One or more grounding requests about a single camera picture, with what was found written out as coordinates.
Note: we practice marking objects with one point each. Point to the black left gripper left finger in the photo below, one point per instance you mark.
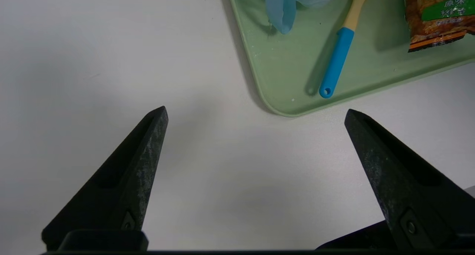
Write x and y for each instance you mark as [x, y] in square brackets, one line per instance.
[126, 180]

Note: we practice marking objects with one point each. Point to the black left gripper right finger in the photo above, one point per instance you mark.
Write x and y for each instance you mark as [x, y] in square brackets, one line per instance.
[404, 180]

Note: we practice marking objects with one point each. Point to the orange snack bag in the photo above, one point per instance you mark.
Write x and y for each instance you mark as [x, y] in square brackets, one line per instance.
[434, 28]

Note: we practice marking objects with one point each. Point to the light blue mesh bath pouf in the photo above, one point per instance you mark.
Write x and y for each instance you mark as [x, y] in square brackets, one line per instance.
[282, 10]

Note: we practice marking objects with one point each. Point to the black robot chassis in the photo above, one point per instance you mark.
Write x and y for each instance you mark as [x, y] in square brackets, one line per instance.
[352, 238]

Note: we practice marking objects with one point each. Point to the light green plastic tray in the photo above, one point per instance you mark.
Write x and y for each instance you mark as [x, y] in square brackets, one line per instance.
[289, 73]

